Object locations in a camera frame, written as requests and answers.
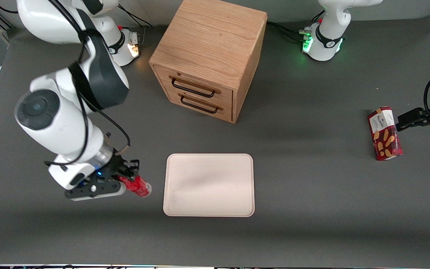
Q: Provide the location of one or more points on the wooden two-drawer cabinet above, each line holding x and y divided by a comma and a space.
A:
211, 37

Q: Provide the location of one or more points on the red can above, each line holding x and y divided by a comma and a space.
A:
138, 186

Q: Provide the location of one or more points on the tall wooden drawer front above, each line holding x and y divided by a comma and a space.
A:
162, 76

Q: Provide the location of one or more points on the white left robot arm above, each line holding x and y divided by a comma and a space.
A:
329, 37

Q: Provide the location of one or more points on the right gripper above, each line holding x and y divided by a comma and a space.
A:
119, 167

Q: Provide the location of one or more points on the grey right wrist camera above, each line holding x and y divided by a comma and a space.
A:
99, 190

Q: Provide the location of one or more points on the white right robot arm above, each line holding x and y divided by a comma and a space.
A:
58, 123

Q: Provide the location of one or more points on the cream rectangular tray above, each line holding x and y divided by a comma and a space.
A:
209, 185

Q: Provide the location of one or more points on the red tartan shortbread box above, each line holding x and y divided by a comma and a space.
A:
385, 134

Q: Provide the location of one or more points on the short wooden drawer front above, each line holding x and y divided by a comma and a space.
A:
215, 112

